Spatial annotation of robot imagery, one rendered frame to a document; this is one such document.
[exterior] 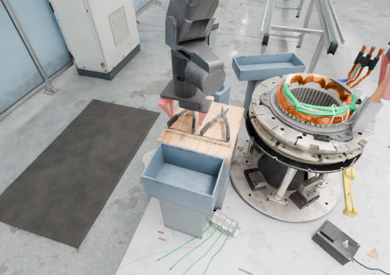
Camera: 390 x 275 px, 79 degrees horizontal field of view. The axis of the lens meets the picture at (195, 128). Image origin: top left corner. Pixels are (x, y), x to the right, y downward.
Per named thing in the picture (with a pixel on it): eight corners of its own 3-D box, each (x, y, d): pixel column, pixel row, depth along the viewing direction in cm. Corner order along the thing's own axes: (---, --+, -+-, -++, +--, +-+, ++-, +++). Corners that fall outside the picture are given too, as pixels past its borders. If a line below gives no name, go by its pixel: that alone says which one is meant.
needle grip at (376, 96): (376, 106, 53) (394, 84, 49) (369, 107, 53) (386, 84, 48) (371, 102, 54) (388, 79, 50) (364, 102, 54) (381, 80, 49)
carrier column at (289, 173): (281, 202, 76) (302, 163, 61) (273, 201, 76) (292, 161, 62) (281, 195, 78) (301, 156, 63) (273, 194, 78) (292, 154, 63)
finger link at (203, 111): (205, 135, 59) (207, 107, 52) (179, 129, 61) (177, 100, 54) (212, 118, 64) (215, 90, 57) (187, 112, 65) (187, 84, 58)
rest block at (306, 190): (295, 191, 77) (300, 182, 73) (308, 184, 79) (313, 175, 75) (306, 202, 74) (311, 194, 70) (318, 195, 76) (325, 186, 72)
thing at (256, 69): (276, 107, 114) (293, 51, 93) (285, 122, 106) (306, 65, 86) (226, 112, 111) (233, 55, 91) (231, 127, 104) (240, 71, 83)
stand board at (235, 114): (228, 165, 57) (230, 159, 55) (157, 146, 61) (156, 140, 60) (243, 114, 71) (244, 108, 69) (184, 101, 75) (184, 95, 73)
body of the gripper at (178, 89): (202, 109, 54) (203, 83, 48) (161, 100, 56) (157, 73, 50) (209, 93, 58) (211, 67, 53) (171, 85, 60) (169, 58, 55)
